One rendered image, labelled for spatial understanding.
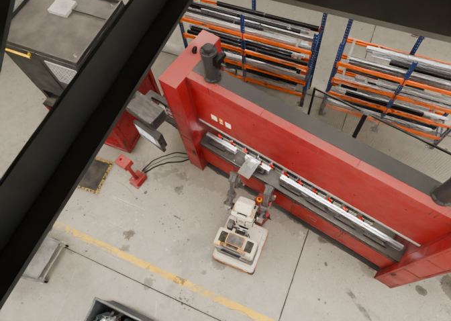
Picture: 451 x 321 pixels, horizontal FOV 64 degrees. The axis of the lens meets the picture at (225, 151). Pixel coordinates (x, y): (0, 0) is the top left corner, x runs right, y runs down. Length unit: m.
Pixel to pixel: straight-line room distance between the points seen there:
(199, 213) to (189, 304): 1.31
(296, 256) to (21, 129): 5.32
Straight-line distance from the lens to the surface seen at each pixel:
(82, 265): 6.08
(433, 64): 5.64
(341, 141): 3.65
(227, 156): 5.07
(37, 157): 0.66
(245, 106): 3.76
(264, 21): 5.70
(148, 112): 4.32
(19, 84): 8.23
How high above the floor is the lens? 5.46
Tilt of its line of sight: 64 degrees down
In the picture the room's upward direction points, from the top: 9 degrees counter-clockwise
